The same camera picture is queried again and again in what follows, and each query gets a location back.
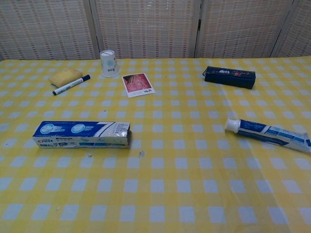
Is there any blue white toothpaste carton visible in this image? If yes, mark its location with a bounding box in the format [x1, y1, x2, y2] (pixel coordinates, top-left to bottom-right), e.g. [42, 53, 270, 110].
[33, 120, 133, 150]

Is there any blue white toothpaste tube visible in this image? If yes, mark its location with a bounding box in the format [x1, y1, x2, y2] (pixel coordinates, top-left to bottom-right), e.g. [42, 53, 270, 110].
[224, 117, 311, 153]

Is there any dark blue pencil case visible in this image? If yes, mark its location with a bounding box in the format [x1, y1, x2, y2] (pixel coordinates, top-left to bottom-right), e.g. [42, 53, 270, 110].
[203, 66, 257, 90]

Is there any red photo card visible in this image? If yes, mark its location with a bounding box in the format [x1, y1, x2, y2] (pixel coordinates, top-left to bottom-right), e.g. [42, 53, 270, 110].
[121, 73, 156, 98]

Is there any yellow white checked tablecloth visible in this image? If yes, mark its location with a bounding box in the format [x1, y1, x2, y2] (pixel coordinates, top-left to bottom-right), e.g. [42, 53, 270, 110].
[0, 57, 311, 233]

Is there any woven folding screen panel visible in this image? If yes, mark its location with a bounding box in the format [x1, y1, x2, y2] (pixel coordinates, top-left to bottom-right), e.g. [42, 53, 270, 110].
[270, 0, 311, 58]
[89, 0, 203, 59]
[195, 0, 300, 59]
[0, 0, 97, 61]

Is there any white marker with blue cap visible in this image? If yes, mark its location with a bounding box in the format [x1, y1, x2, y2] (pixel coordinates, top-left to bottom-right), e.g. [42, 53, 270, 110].
[52, 74, 91, 96]

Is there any yellow sticky note pad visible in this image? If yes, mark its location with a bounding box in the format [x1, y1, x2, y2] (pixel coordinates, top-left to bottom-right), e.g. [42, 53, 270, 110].
[49, 68, 83, 87]

